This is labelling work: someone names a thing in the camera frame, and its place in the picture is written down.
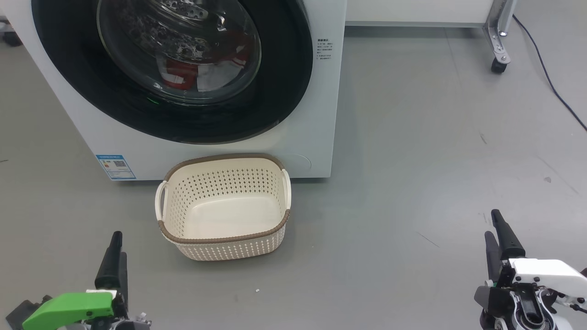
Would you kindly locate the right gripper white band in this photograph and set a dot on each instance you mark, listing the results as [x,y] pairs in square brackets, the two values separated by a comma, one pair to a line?
[545,275]

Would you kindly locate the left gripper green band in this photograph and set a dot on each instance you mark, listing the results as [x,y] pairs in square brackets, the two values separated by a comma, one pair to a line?
[69,307]

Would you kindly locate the washing machine door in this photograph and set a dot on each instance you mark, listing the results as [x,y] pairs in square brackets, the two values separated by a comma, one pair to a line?
[82,68]

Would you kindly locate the red and white garment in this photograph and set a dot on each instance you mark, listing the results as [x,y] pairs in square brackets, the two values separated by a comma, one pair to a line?
[183,73]

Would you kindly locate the cream perforated laundry basket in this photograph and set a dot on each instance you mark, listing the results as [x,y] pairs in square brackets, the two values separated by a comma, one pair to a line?
[229,247]

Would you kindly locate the white front-load washing machine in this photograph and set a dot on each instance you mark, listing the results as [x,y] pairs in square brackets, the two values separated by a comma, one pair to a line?
[298,137]

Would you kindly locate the perforated steel washer drum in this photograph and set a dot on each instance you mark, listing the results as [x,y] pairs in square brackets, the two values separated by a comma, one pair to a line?
[183,36]

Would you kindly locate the blue energy label sticker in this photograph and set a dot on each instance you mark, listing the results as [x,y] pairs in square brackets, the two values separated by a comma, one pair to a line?
[116,167]

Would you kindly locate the white cabinet panel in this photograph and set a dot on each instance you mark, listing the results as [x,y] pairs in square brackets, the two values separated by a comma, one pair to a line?
[412,11]

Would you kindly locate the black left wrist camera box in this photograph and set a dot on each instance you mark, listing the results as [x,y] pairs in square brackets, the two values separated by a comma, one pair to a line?
[23,309]

